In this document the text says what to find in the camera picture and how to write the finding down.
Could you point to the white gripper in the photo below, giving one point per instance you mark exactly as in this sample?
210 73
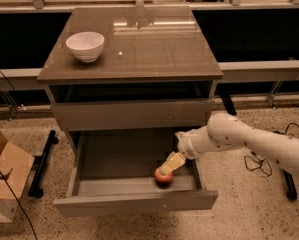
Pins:
185 146

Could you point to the red apple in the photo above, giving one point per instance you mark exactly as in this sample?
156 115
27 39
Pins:
163 179

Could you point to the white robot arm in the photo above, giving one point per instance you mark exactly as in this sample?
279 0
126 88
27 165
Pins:
224 132

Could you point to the closed grey top drawer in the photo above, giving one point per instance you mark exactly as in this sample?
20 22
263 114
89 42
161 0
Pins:
132 115

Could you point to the open grey middle drawer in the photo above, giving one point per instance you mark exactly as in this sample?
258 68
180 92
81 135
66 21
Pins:
113 174

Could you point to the grey drawer cabinet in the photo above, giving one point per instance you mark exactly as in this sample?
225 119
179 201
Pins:
150 54

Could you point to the black right floor stand leg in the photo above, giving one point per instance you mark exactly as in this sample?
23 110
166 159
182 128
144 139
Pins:
291 193

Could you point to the black floor stand leg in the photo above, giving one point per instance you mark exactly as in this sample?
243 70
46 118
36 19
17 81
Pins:
40 162
291 193

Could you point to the black left floor stand leg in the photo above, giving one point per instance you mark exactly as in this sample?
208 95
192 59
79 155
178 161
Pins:
40 162

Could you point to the white ceramic bowl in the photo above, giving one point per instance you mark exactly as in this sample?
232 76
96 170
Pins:
86 46

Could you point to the cardboard box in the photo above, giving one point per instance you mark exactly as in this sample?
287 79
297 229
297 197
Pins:
15 166

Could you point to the grey window rail bench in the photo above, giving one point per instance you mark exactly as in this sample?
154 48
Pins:
233 72

